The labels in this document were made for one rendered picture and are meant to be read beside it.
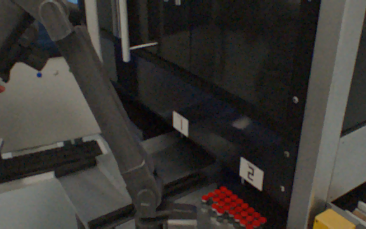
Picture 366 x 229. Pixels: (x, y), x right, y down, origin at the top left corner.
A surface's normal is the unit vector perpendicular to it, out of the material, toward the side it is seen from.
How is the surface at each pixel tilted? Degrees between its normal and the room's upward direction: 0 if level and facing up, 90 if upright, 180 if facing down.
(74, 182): 0
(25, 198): 0
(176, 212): 75
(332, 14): 90
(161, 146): 0
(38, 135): 90
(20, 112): 90
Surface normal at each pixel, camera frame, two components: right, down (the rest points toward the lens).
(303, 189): -0.83, 0.26
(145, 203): -0.04, 0.18
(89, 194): 0.00, -0.89
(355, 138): 0.56, 0.37
